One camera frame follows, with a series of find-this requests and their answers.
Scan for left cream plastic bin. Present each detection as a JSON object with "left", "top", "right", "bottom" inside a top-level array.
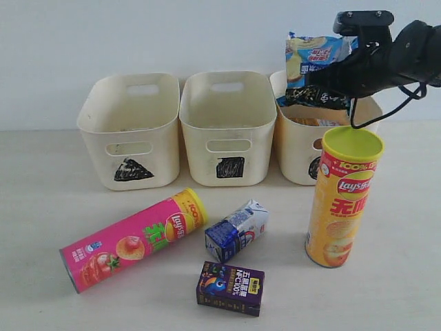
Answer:
[{"left": 77, "top": 73, "right": 180, "bottom": 191}]

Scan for blue white milk carton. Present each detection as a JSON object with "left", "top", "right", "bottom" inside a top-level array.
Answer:
[{"left": 205, "top": 199, "right": 269, "bottom": 263}]

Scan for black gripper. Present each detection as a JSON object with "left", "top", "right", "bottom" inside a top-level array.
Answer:
[{"left": 308, "top": 41, "right": 400, "bottom": 97}]

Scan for purple juice carton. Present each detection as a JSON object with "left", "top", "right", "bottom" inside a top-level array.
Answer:
[{"left": 196, "top": 261, "right": 265, "bottom": 317}]

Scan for pink Lays chips can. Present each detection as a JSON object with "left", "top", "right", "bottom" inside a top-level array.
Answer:
[{"left": 60, "top": 188, "right": 207, "bottom": 293}]

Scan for blue instant noodle packet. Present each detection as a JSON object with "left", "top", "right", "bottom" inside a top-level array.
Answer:
[{"left": 276, "top": 32, "right": 358, "bottom": 111}]

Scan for orange instant noodle packet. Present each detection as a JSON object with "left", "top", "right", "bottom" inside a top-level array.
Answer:
[{"left": 280, "top": 105, "right": 349, "bottom": 127}]

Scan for middle cream plastic bin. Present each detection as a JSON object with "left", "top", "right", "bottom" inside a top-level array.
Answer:
[{"left": 179, "top": 71, "right": 277, "bottom": 187}]

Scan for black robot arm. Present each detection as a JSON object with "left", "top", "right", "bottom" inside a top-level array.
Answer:
[{"left": 305, "top": 12, "right": 440, "bottom": 99}]

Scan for yellow Lays chips can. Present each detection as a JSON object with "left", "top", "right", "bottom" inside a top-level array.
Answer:
[{"left": 305, "top": 126, "right": 384, "bottom": 268}]

